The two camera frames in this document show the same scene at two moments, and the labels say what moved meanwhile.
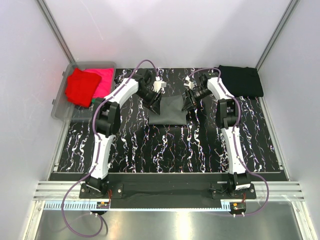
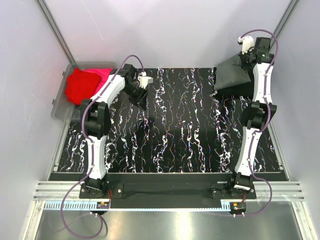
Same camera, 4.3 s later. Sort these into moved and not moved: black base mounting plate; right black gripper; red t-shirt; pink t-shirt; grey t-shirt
Moved: right black gripper; grey t-shirt
Not moved: black base mounting plate; red t-shirt; pink t-shirt
